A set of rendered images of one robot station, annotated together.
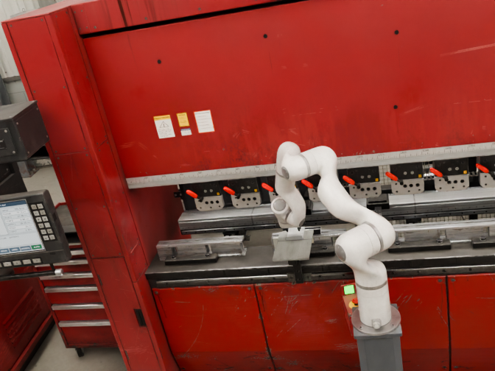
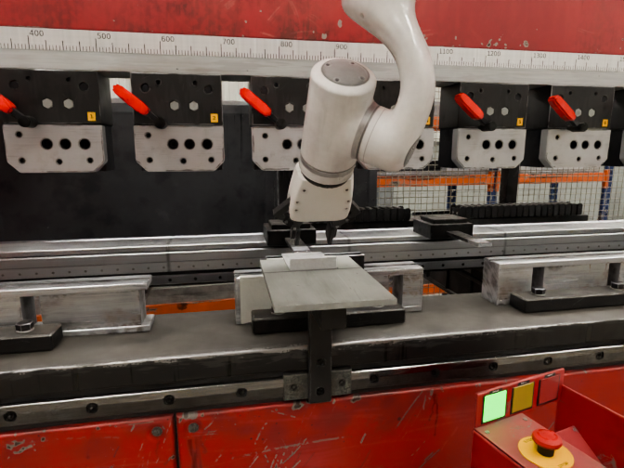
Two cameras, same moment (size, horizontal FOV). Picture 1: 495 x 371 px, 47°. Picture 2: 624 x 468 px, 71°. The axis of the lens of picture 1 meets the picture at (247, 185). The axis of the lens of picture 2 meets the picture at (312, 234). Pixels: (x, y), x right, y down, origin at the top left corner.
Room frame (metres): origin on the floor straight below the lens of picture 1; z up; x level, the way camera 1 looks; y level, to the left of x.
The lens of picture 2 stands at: (1.80, 0.17, 1.22)
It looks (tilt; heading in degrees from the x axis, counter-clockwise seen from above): 11 degrees down; 333
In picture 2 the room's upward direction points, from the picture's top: straight up
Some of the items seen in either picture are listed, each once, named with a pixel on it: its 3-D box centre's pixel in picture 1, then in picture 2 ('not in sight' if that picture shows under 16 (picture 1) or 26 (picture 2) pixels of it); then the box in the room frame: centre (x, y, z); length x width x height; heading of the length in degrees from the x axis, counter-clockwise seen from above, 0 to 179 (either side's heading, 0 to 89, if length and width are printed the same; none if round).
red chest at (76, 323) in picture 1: (96, 280); not in sight; (3.33, 1.14, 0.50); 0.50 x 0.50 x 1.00; 74
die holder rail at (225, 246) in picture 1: (201, 247); (7, 310); (2.74, 0.32, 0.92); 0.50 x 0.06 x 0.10; 74
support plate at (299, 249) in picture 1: (293, 245); (318, 279); (2.44, -0.17, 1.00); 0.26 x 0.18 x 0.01; 164
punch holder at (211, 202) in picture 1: (209, 193); (61, 123); (2.70, 0.20, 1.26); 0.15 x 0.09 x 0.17; 74
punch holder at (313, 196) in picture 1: (323, 182); (389, 126); (2.53, -0.37, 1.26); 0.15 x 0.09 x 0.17; 74
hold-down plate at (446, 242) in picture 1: (418, 246); (578, 297); (2.36, -0.77, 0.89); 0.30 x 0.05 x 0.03; 74
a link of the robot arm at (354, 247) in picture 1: (361, 257); not in sight; (1.75, -0.35, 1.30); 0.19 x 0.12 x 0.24; 113
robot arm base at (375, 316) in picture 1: (373, 300); not in sight; (1.76, -0.38, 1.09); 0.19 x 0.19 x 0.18
